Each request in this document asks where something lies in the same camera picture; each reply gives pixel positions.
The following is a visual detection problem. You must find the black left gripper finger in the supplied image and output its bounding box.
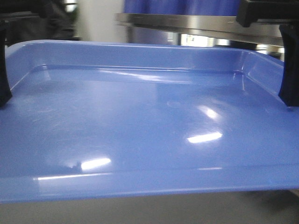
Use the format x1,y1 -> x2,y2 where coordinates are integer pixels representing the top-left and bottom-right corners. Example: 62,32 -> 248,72
0,21 -> 12,107

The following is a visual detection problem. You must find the stainless steel shelf rail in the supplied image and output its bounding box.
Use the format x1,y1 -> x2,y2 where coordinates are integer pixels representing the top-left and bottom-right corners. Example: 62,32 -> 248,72
115,13 -> 283,47

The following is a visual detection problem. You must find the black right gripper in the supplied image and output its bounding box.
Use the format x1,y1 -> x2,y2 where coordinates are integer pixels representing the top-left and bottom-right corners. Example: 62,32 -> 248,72
236,0 -> 299,107

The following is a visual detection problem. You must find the light blue plastic tray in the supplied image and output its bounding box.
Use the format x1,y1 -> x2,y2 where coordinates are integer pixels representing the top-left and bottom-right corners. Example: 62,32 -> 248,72
0,41 -> 299,203

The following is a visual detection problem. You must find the blue bin upper right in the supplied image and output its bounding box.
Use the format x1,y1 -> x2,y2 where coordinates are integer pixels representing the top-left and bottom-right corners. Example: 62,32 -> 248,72
123,0 -> 240,16

